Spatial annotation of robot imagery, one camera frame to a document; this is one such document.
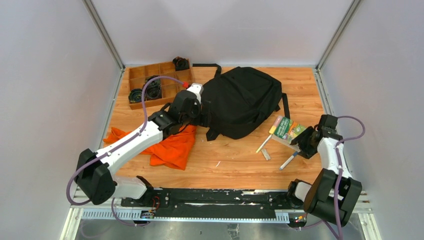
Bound green Treehouse book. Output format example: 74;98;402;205
271;116;306;151

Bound black backpack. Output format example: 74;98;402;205
193;63;291;141

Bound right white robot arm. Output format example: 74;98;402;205
285;114;362;227

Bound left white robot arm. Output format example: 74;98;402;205
71;83;203;207

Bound white marker pen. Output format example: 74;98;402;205
279;151;299;171

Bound yellow-green pencil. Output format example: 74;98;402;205
255;134;273;154

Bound dark coiled roll back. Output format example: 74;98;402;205
172;56;190;71

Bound orange cloth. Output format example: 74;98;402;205
102;125;198;172

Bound dark coiled roll front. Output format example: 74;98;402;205
128;88;146;104

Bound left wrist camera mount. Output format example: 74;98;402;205
186;83;204;103

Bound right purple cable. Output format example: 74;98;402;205
298;115;366;240

